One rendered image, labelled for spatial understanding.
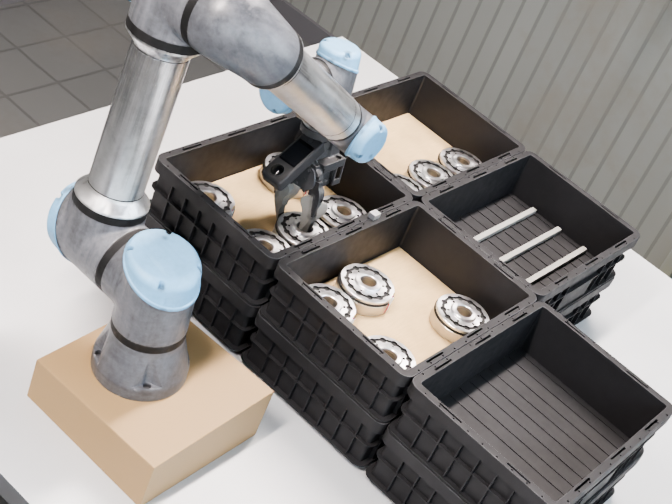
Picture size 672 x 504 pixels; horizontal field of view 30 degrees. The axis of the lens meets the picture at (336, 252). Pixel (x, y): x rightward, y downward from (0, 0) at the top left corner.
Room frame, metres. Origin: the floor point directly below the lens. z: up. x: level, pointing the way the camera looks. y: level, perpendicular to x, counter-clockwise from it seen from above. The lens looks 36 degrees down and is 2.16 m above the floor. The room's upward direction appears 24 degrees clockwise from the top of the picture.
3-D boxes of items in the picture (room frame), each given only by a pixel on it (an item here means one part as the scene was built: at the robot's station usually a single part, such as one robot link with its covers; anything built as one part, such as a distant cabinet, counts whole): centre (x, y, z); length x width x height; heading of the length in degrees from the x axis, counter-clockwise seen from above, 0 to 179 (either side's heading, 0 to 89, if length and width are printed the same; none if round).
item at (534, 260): (2.08, -0.32, 0.87); 0.40 x 0.30 x 0.11; 153
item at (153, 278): (1.42, 0.23, 0.96); 0.13 x 0.12 x 0.14; 61
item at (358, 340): (1.73, -0.14, 0.92); 0.40 x 0.30 x 0.02; 153
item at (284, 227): (1.83, 0.07, 0.86); 0.10 x 0.10 x 0.01
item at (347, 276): (1.76, -0.07, 0.86); 0.10 x 0.10 x 0.01
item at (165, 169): (1.87, 0.13, 0.92); 0.40 x 0.30 x 0.02; 153
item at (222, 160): (1.87, 0.13, 0.87); 0.40 x 0.30 x 0.11; 153
